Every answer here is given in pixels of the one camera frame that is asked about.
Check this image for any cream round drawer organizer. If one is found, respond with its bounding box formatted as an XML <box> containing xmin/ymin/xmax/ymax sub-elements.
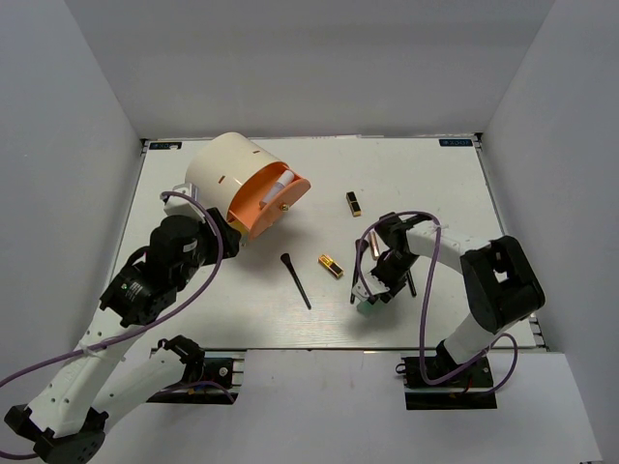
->
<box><xmin>185</xmin><ymin>132</ymin><xmax>310</xmax><ymax>241</ymax></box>

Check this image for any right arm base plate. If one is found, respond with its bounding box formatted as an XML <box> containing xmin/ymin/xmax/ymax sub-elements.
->
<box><xmin>396</xmin><ymin>357</ymin><xmax>497</xmax><ymax>411</ymax></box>

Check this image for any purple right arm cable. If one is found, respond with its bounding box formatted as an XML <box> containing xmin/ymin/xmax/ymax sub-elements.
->
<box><xmin>348</xmin><ymin>210</ymin><xmax>519</xmax><ymax>398</ymax></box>

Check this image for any black fan makeup brush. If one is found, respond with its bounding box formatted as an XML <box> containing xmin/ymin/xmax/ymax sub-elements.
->
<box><xmin>406</xmin><ymin>270</ymin><xmax>417</xmax><ymax>298</ymax></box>

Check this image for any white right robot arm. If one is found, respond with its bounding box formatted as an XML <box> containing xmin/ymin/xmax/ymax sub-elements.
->
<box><xmin>352</xmin><ymin>212</ymin><xmax>545</xmax><ymax>386</ymax></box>

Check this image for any blue table logo sticker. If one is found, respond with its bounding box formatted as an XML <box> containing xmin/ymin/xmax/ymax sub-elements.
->
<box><xmin>149</xmin><ymin>141</ymin><xmax>183</xmax><ymax>150</ymax></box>
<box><xmin>438</xmin><ymin>138</ymin><xmax>473</xmax><ymax>147</ymax></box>

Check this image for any black gold square lipstick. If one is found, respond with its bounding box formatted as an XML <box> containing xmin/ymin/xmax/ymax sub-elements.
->
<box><xmin>345</xmin><ymin>191</ymin><xmax>362</xmax><ymax>218</ymax></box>

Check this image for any rose gold lipstick tube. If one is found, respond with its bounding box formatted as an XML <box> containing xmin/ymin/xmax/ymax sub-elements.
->
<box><xmin>368</xmin><ymin>231</ymin><xmax>381</xmax><ymax>261</ymax></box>

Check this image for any white lilac cosmetic tube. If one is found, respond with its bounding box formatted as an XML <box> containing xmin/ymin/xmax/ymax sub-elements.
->
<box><xmin>259</xmin><ymin>170</ymin><xmax>295</xmax><ymax>208</ymax></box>

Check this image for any thin black makeup brush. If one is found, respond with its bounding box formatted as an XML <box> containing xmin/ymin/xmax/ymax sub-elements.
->
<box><xmin>280</xmin><ymin>252</ymin><xmax>311</xmax><ymax>310</ymax></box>

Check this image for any green white cosmetic tube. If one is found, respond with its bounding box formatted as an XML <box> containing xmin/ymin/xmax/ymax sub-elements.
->
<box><xmin>356</xmin><ymin>300</ymin><xmax>383</xmax><ymax>317</ymax></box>

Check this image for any blue table logo sticker right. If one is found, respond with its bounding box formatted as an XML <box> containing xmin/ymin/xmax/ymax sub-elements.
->
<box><xmin>438</xmin><ymin>138</ymin><xmax>473</xmax><ymax>147</ymax></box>

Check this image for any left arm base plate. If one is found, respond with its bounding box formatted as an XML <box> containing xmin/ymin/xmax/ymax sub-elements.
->
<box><xmin>147</xmin><ymin>351</ymin><xmax>245</xmax><ymax>405</ymax></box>

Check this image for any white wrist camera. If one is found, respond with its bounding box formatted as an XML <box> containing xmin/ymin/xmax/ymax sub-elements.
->
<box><xmin>352</xmin><ymin>273</ymin><xmax>391</xmax><ymax>305</ymax></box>
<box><xmin>163</xmin><ymin>183</ymin><xmax>202</xmax><ymax>220</ymax></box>

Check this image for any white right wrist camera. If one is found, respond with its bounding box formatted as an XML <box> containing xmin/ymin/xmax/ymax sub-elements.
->
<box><xmin>352</xmin><ymin>273</ymin><xmax>391</xmax><ymax>305</ymax></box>

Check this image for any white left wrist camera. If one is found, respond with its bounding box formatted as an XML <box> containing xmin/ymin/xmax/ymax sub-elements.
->
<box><xmin>163</xmin><ymin>183</ymin><xmax>202</xmax><ymax>220</ymax></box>

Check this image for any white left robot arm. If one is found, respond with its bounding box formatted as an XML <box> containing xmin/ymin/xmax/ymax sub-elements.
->
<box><xmin>4</xmin><ymin>208</ymin><xmax>241</xmax><ymax>463</ymax></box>

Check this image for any gold patterned square lipstick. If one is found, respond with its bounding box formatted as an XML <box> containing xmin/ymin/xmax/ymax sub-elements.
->
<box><xmin>318</xmin><ymin>254</ymin><xmax>344</xmax><ymax>279</ymax></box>

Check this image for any blue table logo sticker left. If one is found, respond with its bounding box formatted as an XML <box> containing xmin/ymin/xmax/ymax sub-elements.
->
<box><xmin>149</xmin><ymin>141</ymin><xmax>183</xmax><ymax>150</ymax></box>

